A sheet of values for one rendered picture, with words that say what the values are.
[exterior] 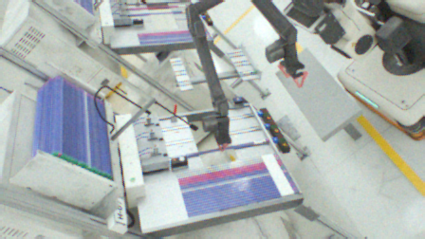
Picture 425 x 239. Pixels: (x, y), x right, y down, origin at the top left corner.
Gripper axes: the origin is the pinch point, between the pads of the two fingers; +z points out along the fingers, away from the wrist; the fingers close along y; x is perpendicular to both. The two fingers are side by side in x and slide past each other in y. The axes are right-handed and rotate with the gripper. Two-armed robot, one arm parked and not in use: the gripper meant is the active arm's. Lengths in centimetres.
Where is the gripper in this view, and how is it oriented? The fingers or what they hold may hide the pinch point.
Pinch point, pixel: (221, 148)
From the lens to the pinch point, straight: 192.9
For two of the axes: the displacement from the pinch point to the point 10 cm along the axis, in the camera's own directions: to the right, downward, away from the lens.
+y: 2.7, 6.2, -7.4
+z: -0.4, 7.7, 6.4
